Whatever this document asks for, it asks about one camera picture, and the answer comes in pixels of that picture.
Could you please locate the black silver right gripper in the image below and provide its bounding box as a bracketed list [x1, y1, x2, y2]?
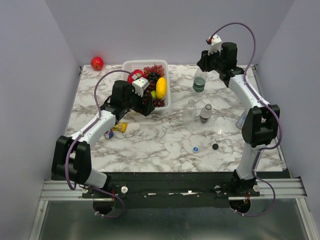
[196, 46, 225, 73]

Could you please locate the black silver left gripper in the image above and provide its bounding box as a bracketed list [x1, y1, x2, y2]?
[122, 84, 155, 117]

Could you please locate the clear plastic bottle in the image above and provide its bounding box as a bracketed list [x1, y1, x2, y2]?
[182, 99, 197, 123]

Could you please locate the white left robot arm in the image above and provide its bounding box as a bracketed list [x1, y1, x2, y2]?
[51, 77, 155, 198]

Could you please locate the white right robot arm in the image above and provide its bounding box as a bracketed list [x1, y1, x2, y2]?
[197, 34, 280, 196]

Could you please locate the clear bottle green label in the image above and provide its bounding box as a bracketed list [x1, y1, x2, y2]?
[192, 68, 208, 93]

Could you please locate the clear bottle dark label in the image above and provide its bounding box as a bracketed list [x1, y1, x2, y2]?
[199, 103, 212, 124]

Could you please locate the blue white bottle cap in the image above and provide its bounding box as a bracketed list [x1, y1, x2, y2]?
[192, 146, 199, 153]

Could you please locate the black bottle cap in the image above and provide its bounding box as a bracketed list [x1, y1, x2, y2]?
[212, 143, 219, 150]

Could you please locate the red grape bunch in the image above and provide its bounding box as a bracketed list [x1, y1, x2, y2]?
[143, 64, 167, 108]

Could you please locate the yellow mango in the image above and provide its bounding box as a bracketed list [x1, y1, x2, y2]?
[155, 77, 167, 99]

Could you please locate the dark grape bunch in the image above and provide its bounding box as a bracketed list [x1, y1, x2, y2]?
[147, 72, 162, 83]

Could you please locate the yellow M&M candy bag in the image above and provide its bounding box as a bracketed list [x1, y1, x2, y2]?
[112, 121, 128, 133]

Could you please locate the red dragon fruit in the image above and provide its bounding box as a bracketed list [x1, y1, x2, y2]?
[127, 69, 147, 84]

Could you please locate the white plastic fruit basket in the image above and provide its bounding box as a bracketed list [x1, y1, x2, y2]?
[122, 59, 171, 111]

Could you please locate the red bull can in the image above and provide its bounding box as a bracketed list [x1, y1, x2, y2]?
[104, 129, 114, 139]

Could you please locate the red apple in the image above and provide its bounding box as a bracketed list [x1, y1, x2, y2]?
[90, 56, 104, 71]

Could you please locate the silver blue drink can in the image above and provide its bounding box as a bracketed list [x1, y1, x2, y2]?
[235, 111, 247, 129]

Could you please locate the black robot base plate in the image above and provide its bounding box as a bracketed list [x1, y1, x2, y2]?
[82, 171, 292, 210]

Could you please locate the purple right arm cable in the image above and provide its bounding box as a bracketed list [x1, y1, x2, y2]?
[205, 22, 285, 218]

